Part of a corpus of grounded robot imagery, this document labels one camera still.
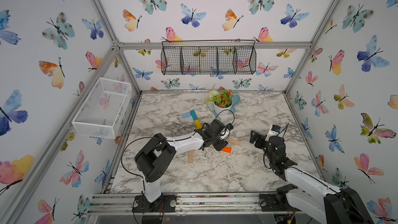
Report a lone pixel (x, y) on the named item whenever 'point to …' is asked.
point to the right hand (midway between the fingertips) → (260, 132)
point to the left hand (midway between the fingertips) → (225, 138)
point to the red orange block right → (228, 150)
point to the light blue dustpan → (236, 99)
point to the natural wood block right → (235, 141)
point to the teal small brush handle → (211, 108)
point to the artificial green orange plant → (223, 99)
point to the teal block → (195, 117)
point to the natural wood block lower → (190, 157)
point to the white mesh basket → (102, 113)
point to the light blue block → (185, 115)
